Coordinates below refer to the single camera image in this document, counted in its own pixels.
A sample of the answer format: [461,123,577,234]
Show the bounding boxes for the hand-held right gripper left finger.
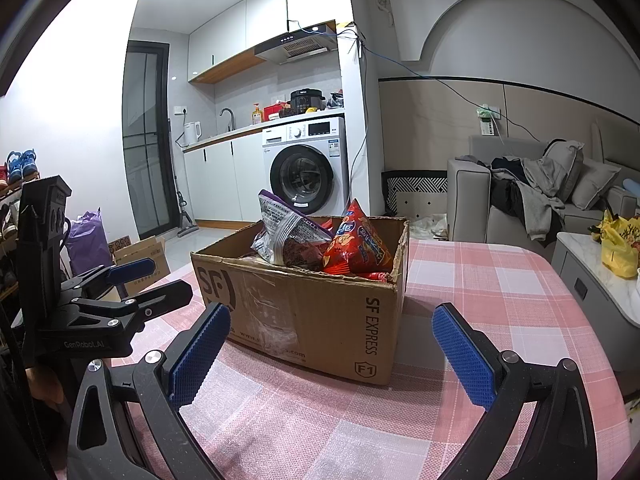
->
[67,301,232,480]

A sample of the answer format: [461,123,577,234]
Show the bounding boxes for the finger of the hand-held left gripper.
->
[60,256,157,306]
[67,280,193,333]

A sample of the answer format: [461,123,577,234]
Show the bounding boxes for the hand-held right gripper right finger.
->
[431,302,608,480]

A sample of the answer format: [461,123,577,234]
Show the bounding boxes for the brown cardboard box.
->
[190,216,411,386]

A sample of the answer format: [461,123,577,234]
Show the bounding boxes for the purple white snack packet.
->
[251,189,335,273]

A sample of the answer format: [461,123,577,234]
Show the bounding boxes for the red blue-label snack packet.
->
[322,199,396,276]

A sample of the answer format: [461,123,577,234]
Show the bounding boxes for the person's left hand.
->
[25,364,76,401]

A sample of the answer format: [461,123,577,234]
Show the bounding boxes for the printed cardboard box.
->
[107,235,171,296]

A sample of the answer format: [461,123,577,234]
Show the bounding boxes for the shoe rack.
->
[0,175,31,301]

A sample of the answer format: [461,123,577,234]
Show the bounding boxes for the purple bag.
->
[65,207,113,278]

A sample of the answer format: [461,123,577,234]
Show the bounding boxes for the upright vacuum cleaner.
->
[172,115,198,238]

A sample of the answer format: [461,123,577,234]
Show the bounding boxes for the pink checked tablecloth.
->
[100,237,631,480]

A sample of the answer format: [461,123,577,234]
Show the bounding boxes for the blue shoes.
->
[5,149,38,181]

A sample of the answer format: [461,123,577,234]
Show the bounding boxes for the dark glass door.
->
[122,40,176,241]

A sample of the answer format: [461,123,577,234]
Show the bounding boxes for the white kitchen counter cabinet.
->
[182,127,273,223]

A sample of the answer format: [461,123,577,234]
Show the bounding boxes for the white plastic bag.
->
[410,214,448,238]

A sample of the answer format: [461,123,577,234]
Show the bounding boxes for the white coffee table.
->
[550,232,640,336]

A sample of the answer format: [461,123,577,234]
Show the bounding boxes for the grey sofa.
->
[446,135,640,263]

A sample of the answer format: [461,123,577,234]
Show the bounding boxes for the black white patterned board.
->
[381,170,448,216]

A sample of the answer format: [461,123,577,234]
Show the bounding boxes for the grey jacket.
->
[492,152,568,241]

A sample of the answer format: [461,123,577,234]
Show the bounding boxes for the white washing machine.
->
[262,117,351,218]

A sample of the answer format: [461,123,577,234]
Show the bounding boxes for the yellow plastic bag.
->
[590,209,640,278]

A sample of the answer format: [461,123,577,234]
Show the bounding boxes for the grey pillow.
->
[570,157,621,211]

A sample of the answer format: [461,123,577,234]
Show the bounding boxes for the black pressure cooker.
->
[290,89,326,113]

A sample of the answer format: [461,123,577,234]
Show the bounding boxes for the steel range hood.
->
[254,24,338,65]

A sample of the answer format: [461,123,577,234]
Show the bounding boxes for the wall socket with plug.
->
[477,105,502,136]

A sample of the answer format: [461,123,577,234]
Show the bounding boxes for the white wall cabinets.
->
[187,0,346,85]

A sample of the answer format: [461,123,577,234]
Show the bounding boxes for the blue cable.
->
[357,42,481,116]

